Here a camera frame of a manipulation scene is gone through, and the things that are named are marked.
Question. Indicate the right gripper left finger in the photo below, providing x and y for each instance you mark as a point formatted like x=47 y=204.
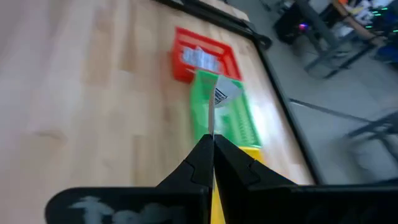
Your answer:
x=186 y=193

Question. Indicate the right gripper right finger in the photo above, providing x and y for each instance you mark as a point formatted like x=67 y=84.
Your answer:
x=248 y=196

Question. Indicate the grey-white pad packet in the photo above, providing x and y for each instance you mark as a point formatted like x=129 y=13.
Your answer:
x=225 y=91

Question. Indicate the yellow plastic basket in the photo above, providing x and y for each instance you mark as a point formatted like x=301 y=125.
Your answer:
x=253 y=154

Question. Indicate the green plastic basket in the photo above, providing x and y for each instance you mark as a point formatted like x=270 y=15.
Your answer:
x=236 y=124

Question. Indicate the red plastic basket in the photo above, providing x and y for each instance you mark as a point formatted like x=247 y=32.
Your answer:
x=180 y=71

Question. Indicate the wooden-topped side desk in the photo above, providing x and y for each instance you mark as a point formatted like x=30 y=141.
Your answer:
x=326 y=40

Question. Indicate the black computer tower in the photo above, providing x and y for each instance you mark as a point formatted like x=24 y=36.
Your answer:
x=289 y=25

